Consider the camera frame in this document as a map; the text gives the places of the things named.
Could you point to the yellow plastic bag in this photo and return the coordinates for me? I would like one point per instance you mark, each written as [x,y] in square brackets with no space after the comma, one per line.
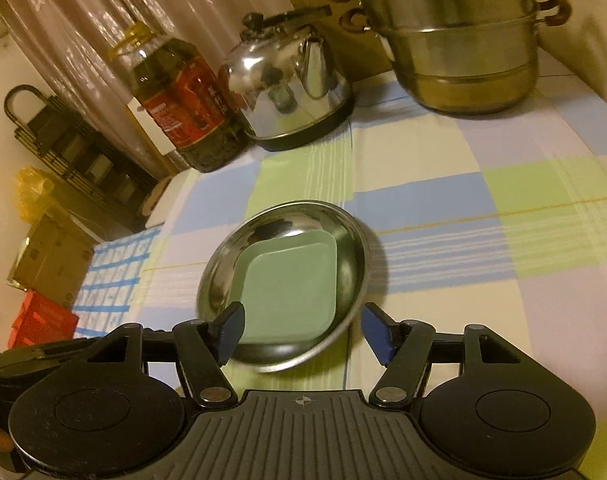
[33,192]

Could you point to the green square plate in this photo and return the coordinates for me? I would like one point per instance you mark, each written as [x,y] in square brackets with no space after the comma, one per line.
[288,290]

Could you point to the stainless steel steamer pot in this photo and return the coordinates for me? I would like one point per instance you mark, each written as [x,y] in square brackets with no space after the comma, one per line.
[458,50]

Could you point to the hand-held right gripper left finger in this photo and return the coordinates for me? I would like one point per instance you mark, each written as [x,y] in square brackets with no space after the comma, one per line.
[229,327]

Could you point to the round stainless steel plate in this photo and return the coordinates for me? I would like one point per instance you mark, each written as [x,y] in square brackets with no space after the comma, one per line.
[263,230]

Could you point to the cardboard box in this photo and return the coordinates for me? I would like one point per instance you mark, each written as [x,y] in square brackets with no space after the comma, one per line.
[48,260]

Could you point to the cooking oil bottle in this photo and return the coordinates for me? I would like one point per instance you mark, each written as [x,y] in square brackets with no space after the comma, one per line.
[183,110]

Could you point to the plaid tablecloth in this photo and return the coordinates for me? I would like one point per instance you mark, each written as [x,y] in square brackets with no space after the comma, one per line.
[483,210]

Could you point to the black metal rack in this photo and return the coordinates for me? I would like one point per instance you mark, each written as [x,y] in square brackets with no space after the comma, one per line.
[73,160]

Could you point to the red plastic crate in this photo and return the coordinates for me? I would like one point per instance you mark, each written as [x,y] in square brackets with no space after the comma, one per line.
[41,317]

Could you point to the stainless steel kettle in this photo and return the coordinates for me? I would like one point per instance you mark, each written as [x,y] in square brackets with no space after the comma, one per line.
[263,85]

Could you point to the translucent curtain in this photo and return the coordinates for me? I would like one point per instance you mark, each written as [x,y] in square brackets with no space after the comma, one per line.
[83,10]

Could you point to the blue white checkered cloth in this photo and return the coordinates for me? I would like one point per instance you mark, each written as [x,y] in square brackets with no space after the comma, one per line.
[113,280]

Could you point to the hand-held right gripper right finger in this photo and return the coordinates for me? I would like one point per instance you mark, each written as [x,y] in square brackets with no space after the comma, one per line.
[376,332]

